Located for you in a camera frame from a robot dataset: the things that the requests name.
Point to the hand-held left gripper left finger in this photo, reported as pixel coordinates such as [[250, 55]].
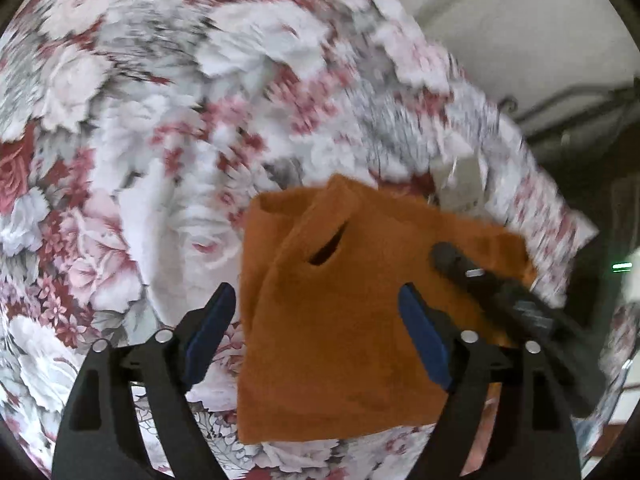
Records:
[[207, 335]]

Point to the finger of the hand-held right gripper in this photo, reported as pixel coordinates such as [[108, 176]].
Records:
[[500, 292]]

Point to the orange knitted baby sweater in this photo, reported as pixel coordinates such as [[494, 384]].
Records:
[[340, 340]]

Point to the white paper tag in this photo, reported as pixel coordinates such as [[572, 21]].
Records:
[[460, 182]]

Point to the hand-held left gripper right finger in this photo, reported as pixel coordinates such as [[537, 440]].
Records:
[[425, 340]]

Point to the floral blanket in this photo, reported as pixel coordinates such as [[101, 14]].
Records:
[[150, 135]]

